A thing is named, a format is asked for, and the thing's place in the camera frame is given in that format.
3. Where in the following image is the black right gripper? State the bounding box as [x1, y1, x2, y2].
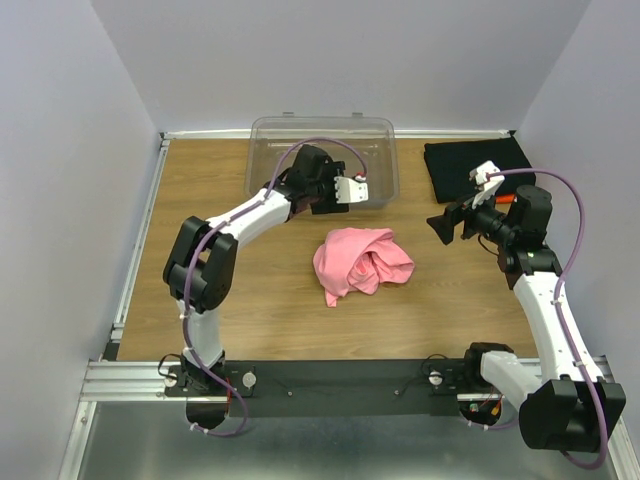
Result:
[426, 184, 517, 246]

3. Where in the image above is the clear plastic bin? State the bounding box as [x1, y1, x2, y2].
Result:
[243, 112, 400, 210]

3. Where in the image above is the pink t shirt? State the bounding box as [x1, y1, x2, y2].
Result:
[312, 228, 415, 308]

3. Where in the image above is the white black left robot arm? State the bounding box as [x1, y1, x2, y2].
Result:
[163, 143, 352, 395]

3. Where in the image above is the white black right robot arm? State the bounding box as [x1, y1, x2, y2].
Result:
[427, 185, 626, 454]

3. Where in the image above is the folded black t shirt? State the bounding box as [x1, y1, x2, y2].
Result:
[424, 137, 531, 204]

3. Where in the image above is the folded orange t shirt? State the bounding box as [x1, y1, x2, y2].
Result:
[496, 194, 515, 204]

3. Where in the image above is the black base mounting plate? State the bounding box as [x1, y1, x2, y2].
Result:
[157, 354, 518, 435]

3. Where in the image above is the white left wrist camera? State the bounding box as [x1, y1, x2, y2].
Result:
[334, 175, 369, 204]

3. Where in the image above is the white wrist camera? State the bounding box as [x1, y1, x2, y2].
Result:
[334, 175, 369, 204]
[469, 161, 505, 209]

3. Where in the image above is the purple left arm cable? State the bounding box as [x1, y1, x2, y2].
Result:
[177, 138, 369, 436]

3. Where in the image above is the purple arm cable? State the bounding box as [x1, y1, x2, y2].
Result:
[177, 138, 369, 436]
[467, 168, 614, 470]

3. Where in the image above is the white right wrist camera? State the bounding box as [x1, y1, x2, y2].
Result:
[469, 161, 505, 209]

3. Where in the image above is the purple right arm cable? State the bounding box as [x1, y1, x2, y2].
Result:
[467, 168, 614, 470]

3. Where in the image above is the aluminium frame rail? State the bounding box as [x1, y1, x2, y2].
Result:
[58, 130, 639, 479]

